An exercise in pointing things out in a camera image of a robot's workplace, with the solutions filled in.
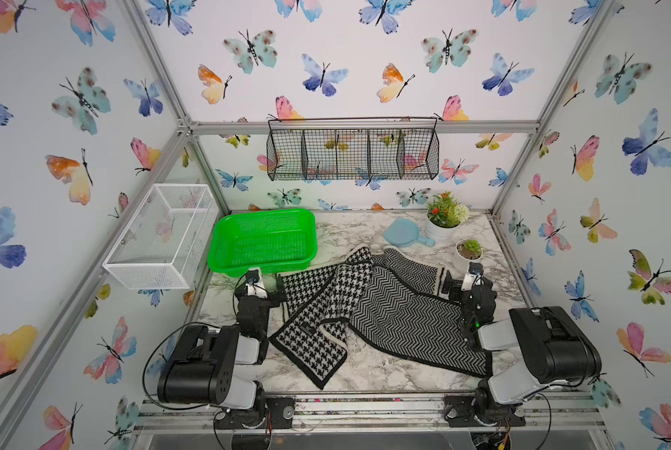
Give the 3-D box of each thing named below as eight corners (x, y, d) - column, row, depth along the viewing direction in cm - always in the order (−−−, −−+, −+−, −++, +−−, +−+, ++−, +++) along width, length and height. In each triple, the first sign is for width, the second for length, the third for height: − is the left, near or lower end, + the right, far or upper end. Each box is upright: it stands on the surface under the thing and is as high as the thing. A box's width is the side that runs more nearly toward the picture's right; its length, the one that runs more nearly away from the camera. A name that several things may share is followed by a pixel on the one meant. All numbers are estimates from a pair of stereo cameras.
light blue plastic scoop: (385, 247, 112) (385, 242, 110) (382, 222, 120) (383, 217, 118) (433, 247, 112) (435, 242, 110) (427, 222, 120) (428, 217, 118)
